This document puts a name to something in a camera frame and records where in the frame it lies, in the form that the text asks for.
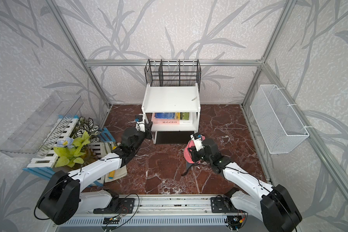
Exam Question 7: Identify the white blue picket crate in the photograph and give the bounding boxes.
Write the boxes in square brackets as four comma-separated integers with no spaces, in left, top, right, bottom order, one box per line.
[23,116,117,180]

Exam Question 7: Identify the white two-tier bookshelf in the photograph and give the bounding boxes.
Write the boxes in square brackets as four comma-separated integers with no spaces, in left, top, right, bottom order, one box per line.
[141,84,201,144]

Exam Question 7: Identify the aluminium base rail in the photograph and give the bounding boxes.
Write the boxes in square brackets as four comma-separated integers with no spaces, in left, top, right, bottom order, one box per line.
[38,190,295,225]

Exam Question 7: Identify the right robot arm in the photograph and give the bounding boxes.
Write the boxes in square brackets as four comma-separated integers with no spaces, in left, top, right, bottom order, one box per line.
[184,133,302,232]

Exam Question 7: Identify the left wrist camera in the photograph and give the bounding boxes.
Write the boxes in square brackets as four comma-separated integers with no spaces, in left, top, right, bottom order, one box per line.
[135,114,146,132]

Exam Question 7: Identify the white mesh wall basket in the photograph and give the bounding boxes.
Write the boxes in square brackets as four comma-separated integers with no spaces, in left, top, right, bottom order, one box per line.
[250,85,309,154]

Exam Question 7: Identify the black wire wall basket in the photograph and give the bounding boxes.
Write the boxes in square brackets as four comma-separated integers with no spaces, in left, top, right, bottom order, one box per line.
[144,60,202,88]

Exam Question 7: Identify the pink fluffy cloth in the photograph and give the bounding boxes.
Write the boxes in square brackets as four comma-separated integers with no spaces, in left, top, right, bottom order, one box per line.
[184,136,205,164]

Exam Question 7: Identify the striped leaf plant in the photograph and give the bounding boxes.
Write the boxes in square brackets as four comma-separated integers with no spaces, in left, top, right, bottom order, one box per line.
[71,117,102,143]

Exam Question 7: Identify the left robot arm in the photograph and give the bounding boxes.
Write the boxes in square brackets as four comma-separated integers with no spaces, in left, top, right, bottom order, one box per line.
[35,122,153,225]

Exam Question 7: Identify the clear plastic wall tray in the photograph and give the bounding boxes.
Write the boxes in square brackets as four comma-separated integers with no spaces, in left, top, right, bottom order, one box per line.
[0,91,83,158]

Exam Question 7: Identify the yellow item on beige cloth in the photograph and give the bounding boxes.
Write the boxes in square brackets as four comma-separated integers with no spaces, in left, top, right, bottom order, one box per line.
[101,142,128,183]

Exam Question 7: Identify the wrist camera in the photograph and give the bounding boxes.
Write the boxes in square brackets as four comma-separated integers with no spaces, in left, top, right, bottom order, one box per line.
[191,132,204,151]
[135,114,146,132]

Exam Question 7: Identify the green artificial plant with flower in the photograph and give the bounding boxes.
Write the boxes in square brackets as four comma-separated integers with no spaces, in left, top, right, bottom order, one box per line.
[53,131,90,168]

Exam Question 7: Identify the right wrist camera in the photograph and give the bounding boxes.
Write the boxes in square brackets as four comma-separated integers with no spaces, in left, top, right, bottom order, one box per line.
[191,132,204,151]

